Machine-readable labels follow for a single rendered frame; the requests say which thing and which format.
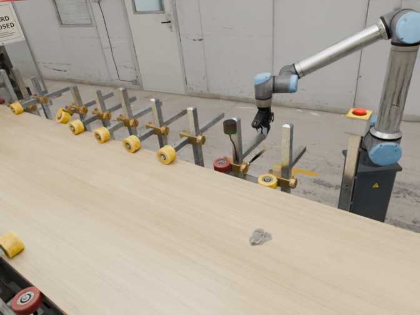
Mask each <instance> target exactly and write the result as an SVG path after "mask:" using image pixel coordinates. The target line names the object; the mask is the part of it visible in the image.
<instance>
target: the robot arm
mask: <svg viewBox="0 0 420 315"><path fill-rule="evenodd" d="M382 39H384V40H389V39H391V48H390V52H389V58H388V62H387V68H386V73H385V77H384V84H383V87H382V93H381V99H380V103H379V109H378V113H377V115H373V116H371V123H370V127H369V130H368V132H367V133H366V135H365V136H364V137H363V140H362V147H361V153H360V158H359V164H362V165H363V166H367V167H372V168H378V167H382V166H389V165H391V164H394V163H396V162H398V161H399V160H400V158H401V156H402V149H401V147H400V143H401V138H402V135H403V132H402V131H401V130H400V129H399V127H400V124H401V119H402V116H403V111H404V107H405V103H406V98H407V95H408V91H409V86H410V82H411V78H412V75H413V70H414V65H415V62H416V57H417V54H418V49H419V46H420V12H416V11H415V10H413V9H399V10H397V11H393V12H390V13H387V14H385V15H383V16H381V17H379V18H378V19H377V21H376V23H374V24H372V25H370V26H368V27H366V28H364V29H362V30H360V31H358V32H356V33H354V34H352V35H350V36H348V37H346V38H344V39H342V40H340V41H338V42H336V43H334V44H332V45H330V46H328V47H326V48H324V49H322V50H320V51H318V52H316V53H314V54H312V55H310V56H308V57H306V58H304V59H302V60H300V61H298V62H295V63H294V64H292V65H287V66H284V67H282V68H281V70H280V72H279V75H278V76H272V74H271V73H269V72H264V73H261V74H258V75H256V76H255V77H254V92H255V105H256V106H257V108H258V109H259V110H258V112H257V114H256V116H255V118H254V120H253V121H252V123H251V126H252V128H256V131H257V132H258V134H260V133H261V134H265V139H266V138H267V136H268V133H269V132H270V128H271V126H270V123H271V122H273V121H274V113H273V112H271V105H272V94H274V93H296V92H297V90H298V79H301V78H302V77H304V76H306V75H308V74H311V73H313V72H314V71H317V70H318V69H321V68H323V67H325V66H327V65H329V64H331V63H333V62H336V61H338V60H340V59H342V58H344V57H346V56H348V55H350V54H352V53H355V52H356V51H359V50H361V49H363V48H365V47H367V46H369V45H371V44H374V43H376V42H378V41H380V40H382ZM272 116H273V118H272ZM263 132H264V133H263Z"/></svg>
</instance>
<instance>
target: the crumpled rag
mask: <svg viewBox="0 0 420 315"><path fill-rule="evenodd" d="M251 234H252V236H251V237H250V238H249V240H250V242H249V243H251V245H252V246H256V245H263V242H265V241H270V240H271V239H272V238H273V237H272V236H271V235H272V234H271V233H268V232H264V229H261V228H258V229H255V230H254V231H253V232H252V233H251Z"/></svg>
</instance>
